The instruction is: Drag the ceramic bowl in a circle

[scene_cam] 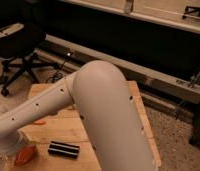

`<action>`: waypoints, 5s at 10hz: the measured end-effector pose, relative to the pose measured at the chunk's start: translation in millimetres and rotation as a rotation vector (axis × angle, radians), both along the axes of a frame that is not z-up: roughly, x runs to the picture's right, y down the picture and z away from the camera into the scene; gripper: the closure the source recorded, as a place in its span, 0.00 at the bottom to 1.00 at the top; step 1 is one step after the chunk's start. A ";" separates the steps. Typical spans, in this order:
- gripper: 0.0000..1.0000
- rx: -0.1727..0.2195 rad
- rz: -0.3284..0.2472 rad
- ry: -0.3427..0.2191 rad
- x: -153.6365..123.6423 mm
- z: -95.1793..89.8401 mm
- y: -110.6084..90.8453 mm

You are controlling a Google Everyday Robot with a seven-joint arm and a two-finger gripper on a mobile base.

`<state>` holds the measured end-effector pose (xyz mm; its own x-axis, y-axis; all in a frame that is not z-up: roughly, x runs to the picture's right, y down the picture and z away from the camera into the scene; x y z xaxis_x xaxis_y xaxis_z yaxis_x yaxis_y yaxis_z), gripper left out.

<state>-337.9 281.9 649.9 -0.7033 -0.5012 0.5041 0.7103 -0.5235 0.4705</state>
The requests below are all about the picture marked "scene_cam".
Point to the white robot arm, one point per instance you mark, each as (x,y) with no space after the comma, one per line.
(110,117)

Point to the black white striped block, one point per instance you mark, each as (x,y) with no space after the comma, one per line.
(63,149)

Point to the orange carrot toy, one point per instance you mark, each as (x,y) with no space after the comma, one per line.
(39,122)

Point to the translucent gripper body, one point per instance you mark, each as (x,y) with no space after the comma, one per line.
(14,143)

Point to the orange ceramic bowl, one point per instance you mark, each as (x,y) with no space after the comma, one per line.
(25,155)

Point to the black chair base far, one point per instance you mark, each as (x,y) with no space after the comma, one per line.
(191,9)

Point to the black office chair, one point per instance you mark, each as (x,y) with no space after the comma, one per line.
(19,36)

